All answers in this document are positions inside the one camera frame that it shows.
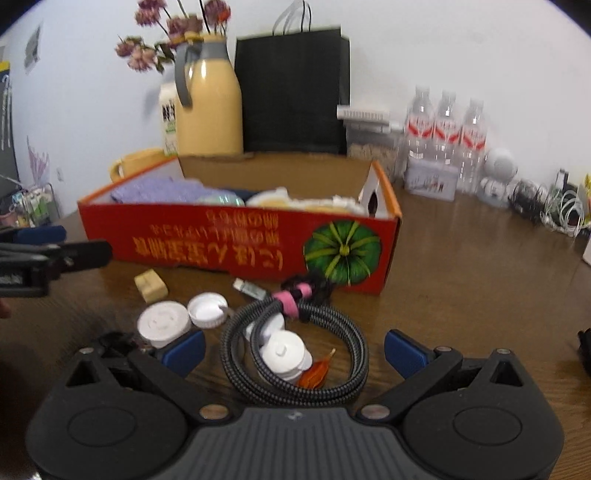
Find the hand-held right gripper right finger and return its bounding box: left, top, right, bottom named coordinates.
left=359, top=329, right=527, bottom=422

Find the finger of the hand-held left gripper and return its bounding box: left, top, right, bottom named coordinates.
left=0, top=225, right=68, bottom=245
left=0, top=240, right=114, bottom=280

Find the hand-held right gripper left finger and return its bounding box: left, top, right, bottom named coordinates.
left=65, top=330, right=232, bottom=423

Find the white ribbed round lid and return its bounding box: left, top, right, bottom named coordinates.
left=137, top=301, right=191, bottom=349

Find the white screw cap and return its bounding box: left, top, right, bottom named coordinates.
left=187, top=293, right=229, bottom=329

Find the grey braided cable coil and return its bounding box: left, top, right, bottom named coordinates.
left=220, top=278, right=370, bottom=407

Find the pale yellow block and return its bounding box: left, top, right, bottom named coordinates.
left=134, top=270, right=169, bottom=304

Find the white round knob cap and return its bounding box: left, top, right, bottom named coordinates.
left=259, top=331, right=312, bottom=384
left=244, top=314, right=287, bottom=352

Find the orange translucent clip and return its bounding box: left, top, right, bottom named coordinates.
left=298, top=348, right=335, bottom=391

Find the purple knitted cloth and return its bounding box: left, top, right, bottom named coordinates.
left=110, top=179, right=206, bottom=204

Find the red cardboard box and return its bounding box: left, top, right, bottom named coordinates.
left=78, top=154, right=403, bottom=296

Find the black cable with pink strap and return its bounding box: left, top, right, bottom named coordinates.
left=272, top=271, right=340, bottom=322

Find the iridescent plastic bag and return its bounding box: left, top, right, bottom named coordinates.
left=196, top=194, right=245, bottom=208

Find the white fluffy cloth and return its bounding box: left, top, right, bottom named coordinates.
left=330, top=194, right=370, bottom=217

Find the yellow cream plush item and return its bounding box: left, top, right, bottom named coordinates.
left=246, top=187, right=333, bottom=213

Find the yellow mug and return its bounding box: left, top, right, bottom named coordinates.
left=109, top=148, right=178, bottom=183

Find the white milk carton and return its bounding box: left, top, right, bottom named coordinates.
left=159, top=83, right=178, bottom=157

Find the printed tin box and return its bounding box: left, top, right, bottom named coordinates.
left=404, top=157, right=460, bottom=201

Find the black cloth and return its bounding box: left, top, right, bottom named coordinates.
left=577, top=327, right=591, bottom=370

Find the yellow thermos jug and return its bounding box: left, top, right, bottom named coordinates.
left=173, top=34, right=244, bottom=156

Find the clear container with seeds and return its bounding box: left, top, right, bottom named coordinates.
left=344, top=122, right=402, bottom=183

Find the dried rose bouquet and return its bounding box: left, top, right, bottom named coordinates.
left=115, top=0, right=232, bottom=75

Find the white robot figure speaker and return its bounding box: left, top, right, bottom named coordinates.
left=478, top=148, right=518, bottom=208

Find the clear water bottle red label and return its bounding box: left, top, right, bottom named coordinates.
left=455, top=98, right=489, bottom=195
left=434, top=90, right=462, bottom=162
left=405, top=85, right=437, bottom=160

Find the black charger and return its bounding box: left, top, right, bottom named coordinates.
left=554, top=168, right=580, bottom=195

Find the white flat box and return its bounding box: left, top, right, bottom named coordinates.
left=337, top=105, right=391, bottom=121

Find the black paper bag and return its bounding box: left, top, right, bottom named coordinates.
left=235, top=0, right=350, bottom=155

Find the wire rack with bottles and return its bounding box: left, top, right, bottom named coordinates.
left=0, top=182, right=61, bottom=229

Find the purple wall sticker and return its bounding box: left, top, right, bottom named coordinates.
left=25, top=136, right=51, bottom=190

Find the dark wall hanging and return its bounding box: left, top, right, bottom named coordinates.
left=0, top=60, right=20, bottom=183

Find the wall photo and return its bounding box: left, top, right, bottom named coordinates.
left=23, top=25, right=43, bottom=75

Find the black cable tangle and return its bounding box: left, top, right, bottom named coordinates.
left=508, top=179, right=550, bottom=222

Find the white cable tangle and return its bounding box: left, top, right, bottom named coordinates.
left=540, top=187, right=587, bottom=236

